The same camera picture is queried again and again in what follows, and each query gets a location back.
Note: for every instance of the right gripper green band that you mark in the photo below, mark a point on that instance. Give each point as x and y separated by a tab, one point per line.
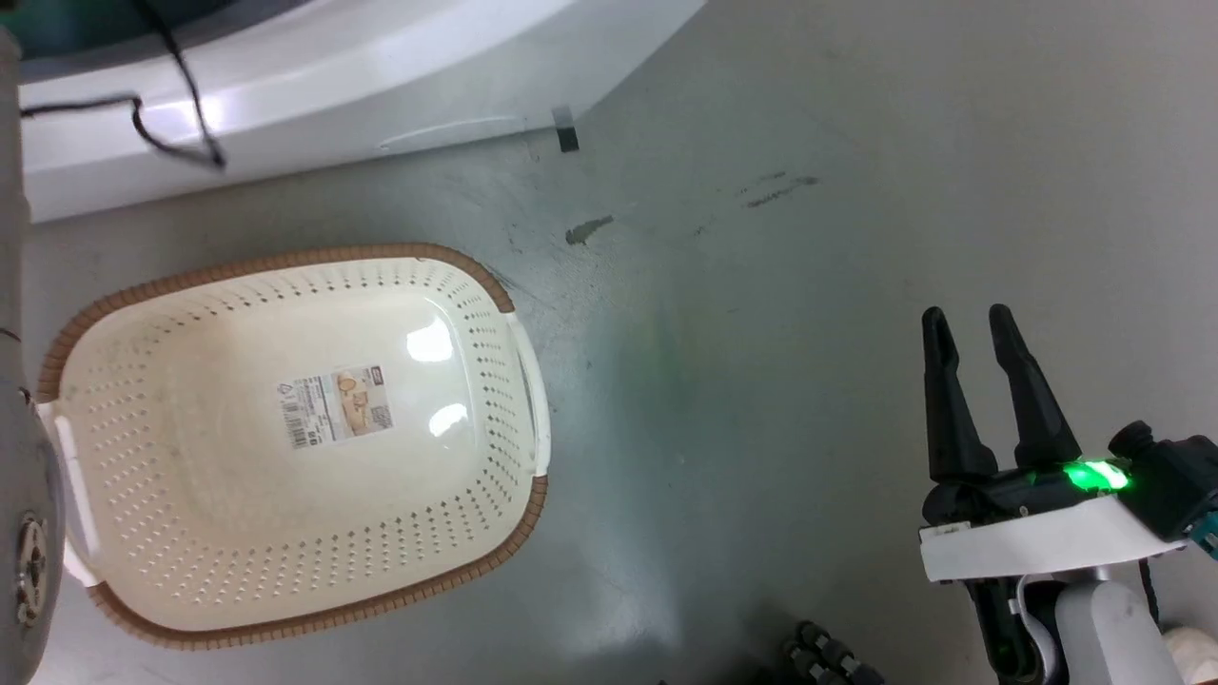
1037	538

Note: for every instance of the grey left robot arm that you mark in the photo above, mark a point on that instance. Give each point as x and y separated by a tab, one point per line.
19	495

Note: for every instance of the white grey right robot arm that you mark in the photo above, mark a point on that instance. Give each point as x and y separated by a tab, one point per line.
1109	633

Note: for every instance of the white washing machine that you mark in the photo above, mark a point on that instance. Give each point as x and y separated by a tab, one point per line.
381	67

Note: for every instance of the cream laundry basket brown rim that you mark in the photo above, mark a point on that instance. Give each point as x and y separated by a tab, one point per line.
285	533

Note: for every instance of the small teal connector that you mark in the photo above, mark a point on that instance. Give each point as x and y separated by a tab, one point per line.
1207	533

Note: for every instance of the black ribbed robot part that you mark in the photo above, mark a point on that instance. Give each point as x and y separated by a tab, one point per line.
826	656

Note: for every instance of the white rounded object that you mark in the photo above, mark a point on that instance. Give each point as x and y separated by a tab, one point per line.
1194	658

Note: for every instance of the small black tape strip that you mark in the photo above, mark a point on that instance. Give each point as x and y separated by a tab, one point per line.
565	131

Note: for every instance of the printed paper label sticker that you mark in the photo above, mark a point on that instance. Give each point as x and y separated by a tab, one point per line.
336	406

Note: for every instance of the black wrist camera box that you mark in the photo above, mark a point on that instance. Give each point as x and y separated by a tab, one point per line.
1175	480

